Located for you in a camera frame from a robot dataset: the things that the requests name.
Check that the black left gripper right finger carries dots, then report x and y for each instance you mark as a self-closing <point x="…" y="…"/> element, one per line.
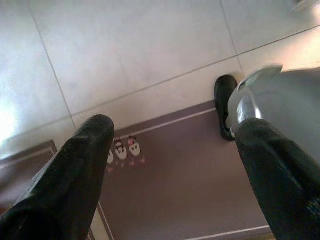
<point x="282" y="180"/>

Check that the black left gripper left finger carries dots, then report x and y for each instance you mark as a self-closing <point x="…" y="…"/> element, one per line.
<point x="65" y="180"/>

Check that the brown bordered floor mat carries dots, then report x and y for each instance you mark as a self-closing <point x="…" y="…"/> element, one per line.
<point x="20" y="170"/>

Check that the black robot foot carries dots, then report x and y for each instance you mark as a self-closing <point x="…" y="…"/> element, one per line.
<point x="223" y="100"/>

